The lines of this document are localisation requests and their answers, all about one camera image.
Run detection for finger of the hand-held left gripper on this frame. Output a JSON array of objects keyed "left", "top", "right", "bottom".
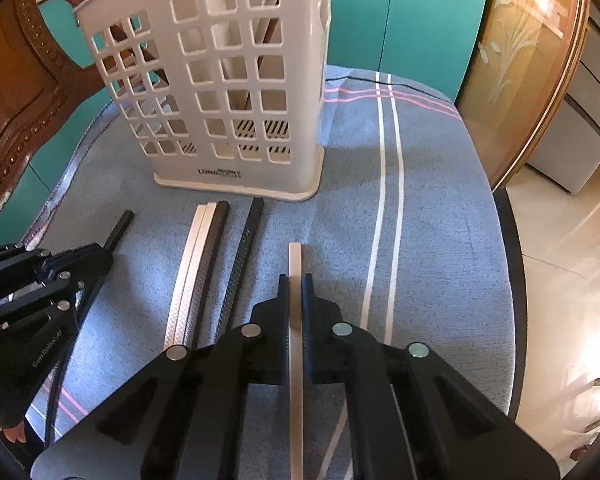
[
  {"left": 0, "top": 241, "right": 115, "bottom": 276},
  {"left": 0, "top": 267, "right": 112, "bottom": 332}
]

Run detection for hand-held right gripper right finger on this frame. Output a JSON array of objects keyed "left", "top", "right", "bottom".
[{"left": 303, "top": 273, "right": 561, "bottom": 480}]

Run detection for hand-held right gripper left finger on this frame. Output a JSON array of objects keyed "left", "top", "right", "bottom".
[{"left": 30, "top": 274, "right": 291, "bottom": 480}]

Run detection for dark brown chopstick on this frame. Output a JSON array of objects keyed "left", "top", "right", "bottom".
[{"left": 42, "top": 209, "right": 135, "bottom": 452}]

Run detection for white chopstick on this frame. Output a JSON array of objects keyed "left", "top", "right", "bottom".
[
  {"left": 287, "top": 242, "right": 307, "bottom": 480},
  {"left": 172, "top": 202, "right": 218, "bottom": 352},
  {"left": 256, "top": 0, "right": 282, "bottom": 72}
]

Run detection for cream and brown strips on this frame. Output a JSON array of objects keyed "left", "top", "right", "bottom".
[{"left": 162, "top": 203, "right": 209, "bottom": 353}]

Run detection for white plastic utensil holder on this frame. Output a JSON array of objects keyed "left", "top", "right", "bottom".
[{"left": 74, "top": 0, "right": 332, "bottom": 203}]

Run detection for person's left hand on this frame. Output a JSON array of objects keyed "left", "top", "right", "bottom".
[{"left": 2, "top": 423, "right": 29, "bottom": 445}]

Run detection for carved wooden chair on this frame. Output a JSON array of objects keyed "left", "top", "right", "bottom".
[{"left": 0, "top": 0, "right": 146, "bottom": 256}]

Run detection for blue striped towel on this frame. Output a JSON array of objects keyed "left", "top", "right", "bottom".
[{"left": 27, "top": 64, "right": 515, "bottom": 480}]

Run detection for wood framed glass door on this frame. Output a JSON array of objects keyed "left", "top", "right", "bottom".
[{"left": 455, "top": 0, "right": 593, "bottom": 193}]

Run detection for grey refrigerator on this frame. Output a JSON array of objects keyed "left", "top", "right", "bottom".
[{"left": 525, "top": 10, "right": 600, "bottom": 196}]

